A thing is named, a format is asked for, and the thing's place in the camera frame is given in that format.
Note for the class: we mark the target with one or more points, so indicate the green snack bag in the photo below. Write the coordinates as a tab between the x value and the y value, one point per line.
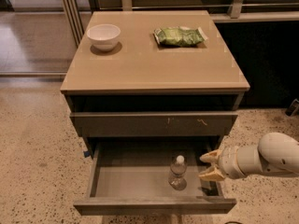
179	36

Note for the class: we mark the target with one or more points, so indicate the white ceramic bowl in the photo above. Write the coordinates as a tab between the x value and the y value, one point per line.
104	37

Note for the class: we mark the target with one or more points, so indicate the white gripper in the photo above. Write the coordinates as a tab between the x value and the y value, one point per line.
228	164

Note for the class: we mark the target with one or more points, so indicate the black object on floor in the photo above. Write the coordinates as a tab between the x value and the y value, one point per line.
293	108

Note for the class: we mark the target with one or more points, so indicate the grey drawer cabinet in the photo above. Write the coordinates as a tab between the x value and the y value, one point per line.
141	76

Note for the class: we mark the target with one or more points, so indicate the blue tape piece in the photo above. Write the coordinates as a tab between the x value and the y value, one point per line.
86	154

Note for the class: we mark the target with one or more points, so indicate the metal railing frame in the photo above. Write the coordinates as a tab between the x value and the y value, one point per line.
221	11

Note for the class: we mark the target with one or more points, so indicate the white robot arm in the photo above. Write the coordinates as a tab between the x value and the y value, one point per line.
276	154

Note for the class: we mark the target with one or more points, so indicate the clear plastic water bottle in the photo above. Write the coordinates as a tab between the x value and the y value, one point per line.
177	172

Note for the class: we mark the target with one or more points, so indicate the open grey middle drawer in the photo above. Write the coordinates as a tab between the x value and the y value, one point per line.
131	178

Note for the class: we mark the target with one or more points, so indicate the closed grey top drawer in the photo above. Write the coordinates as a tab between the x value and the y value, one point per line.
153	124

